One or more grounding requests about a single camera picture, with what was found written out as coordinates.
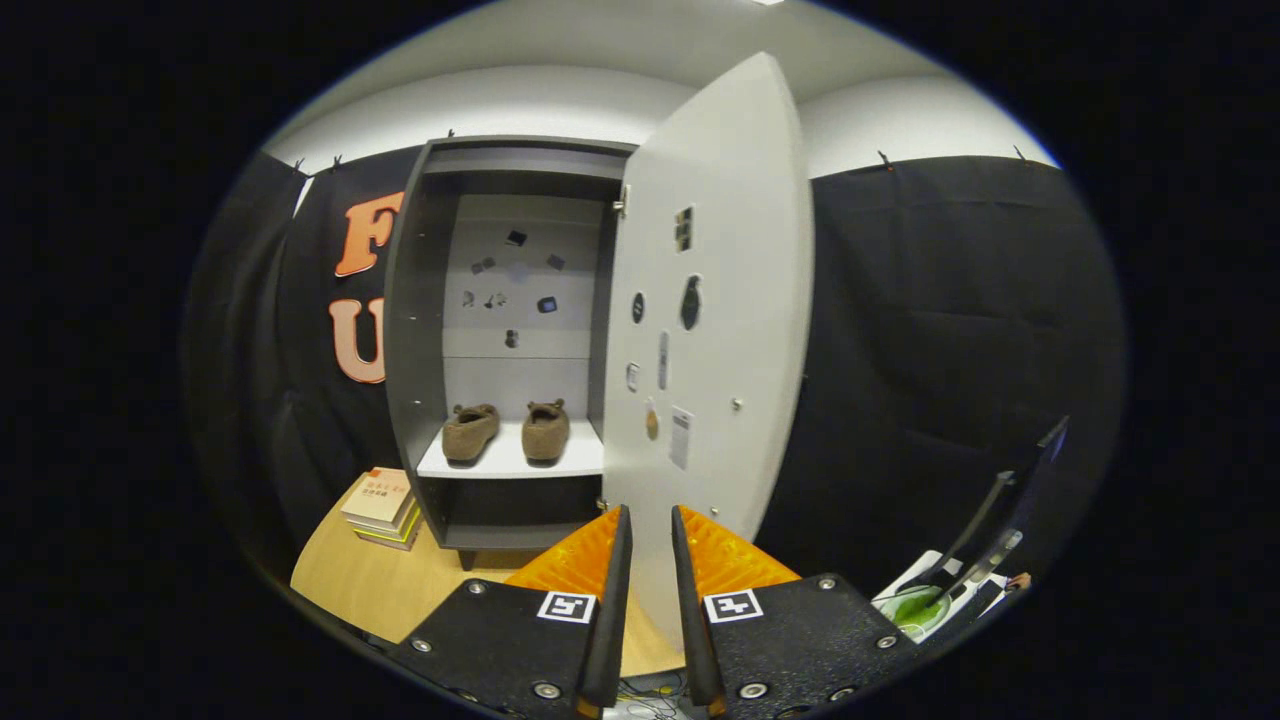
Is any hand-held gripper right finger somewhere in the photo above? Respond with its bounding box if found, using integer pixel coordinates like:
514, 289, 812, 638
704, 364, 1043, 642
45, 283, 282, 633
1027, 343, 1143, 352
668, 504, 921, 720

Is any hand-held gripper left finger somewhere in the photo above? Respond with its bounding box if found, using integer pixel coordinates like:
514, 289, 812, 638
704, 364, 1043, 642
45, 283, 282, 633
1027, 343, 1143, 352
386, 504, 634, 720

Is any brown felt shoe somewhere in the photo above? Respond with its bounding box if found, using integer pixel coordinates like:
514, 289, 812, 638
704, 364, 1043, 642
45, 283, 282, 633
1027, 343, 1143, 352
521, 399, 571, 463
441, 403, 501, 464

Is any dark grey shoe cabinet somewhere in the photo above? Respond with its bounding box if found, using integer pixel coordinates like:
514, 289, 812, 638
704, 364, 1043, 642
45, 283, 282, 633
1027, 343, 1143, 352
383, 135, 641, 571

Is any white sheet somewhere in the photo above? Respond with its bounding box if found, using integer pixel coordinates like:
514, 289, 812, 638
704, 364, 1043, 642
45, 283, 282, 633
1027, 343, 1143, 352
870, 550, 1011, 641

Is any green glass bowl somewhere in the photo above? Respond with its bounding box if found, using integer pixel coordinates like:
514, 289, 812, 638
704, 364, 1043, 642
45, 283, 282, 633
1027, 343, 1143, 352
875, 585, 951, 636

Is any yellow edged book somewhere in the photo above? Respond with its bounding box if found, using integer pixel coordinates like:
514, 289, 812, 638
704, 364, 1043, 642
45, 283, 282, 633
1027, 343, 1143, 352
352, 510, 423, 552

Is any beige orange cover book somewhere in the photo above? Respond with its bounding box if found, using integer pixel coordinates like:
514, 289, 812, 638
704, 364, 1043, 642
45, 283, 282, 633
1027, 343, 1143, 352
341, 467, 413, 531

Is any black backdrop cloth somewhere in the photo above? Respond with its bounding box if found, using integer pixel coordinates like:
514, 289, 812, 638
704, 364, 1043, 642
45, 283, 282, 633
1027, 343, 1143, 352
183, 145, 1129, 621

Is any black stand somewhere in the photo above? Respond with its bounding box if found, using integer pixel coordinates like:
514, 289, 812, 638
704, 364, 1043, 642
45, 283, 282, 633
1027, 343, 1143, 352
925, 415, 1071, 601

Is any thin cables bundle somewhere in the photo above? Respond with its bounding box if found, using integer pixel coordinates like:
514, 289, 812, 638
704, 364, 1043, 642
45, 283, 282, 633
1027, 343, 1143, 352
612, 672, 701, 720

